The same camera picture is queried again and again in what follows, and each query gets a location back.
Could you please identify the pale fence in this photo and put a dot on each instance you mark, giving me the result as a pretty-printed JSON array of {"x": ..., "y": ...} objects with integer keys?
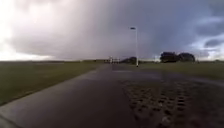
[{"x": 113, "y": 60}]

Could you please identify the dark bush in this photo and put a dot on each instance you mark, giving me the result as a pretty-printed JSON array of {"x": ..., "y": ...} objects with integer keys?
[{"x": 130, "y": 60}]

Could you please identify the wet dark asphalt path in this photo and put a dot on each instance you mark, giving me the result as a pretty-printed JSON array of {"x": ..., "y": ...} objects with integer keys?
[{"x": 83, "y": 103}]

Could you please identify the dark clump of trees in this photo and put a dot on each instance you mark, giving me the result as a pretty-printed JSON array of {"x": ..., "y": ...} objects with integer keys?
[{"x": 168, "y": 57}]

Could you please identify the wide grass field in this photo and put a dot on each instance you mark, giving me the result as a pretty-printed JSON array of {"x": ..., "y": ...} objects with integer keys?
[{"x": 33, "y": 78}]

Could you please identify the grass verge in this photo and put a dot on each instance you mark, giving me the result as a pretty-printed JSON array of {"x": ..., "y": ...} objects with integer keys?
[{"x": 193, "y": 70}]

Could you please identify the tall lamp post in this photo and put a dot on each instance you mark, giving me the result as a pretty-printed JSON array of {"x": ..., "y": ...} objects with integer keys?
[{"x": 136, "y": 50}]

